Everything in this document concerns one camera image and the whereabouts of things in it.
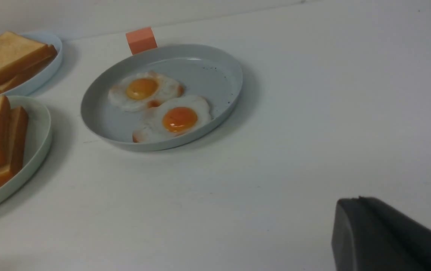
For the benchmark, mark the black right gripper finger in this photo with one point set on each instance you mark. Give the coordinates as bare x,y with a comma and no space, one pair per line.
371,235

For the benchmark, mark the fried egg lower right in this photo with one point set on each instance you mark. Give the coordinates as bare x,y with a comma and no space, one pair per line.
172,119

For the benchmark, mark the fried egg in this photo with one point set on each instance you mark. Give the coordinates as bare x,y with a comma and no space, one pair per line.
172,119
144,90

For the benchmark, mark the grey egg plate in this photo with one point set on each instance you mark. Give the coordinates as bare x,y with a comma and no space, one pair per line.
203,70

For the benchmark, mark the fried egg upper left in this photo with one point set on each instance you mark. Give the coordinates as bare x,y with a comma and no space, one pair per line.
144,90

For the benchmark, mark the orange foam cube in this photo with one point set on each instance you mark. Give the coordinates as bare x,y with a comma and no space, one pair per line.
141,40

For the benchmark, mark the pale green centre plate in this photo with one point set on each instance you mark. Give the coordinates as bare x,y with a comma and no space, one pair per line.
37,144

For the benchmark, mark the light blue bread plate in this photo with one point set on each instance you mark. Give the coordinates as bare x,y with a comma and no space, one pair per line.
46,72

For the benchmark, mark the toast slice bottom of stack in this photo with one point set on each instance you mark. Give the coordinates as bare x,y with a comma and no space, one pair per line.
24,75

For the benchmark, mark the toast slice of stack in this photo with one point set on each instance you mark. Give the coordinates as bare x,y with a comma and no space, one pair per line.
24,75
18,53

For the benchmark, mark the toast slice top of stack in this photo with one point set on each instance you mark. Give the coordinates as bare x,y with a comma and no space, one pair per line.
18,53

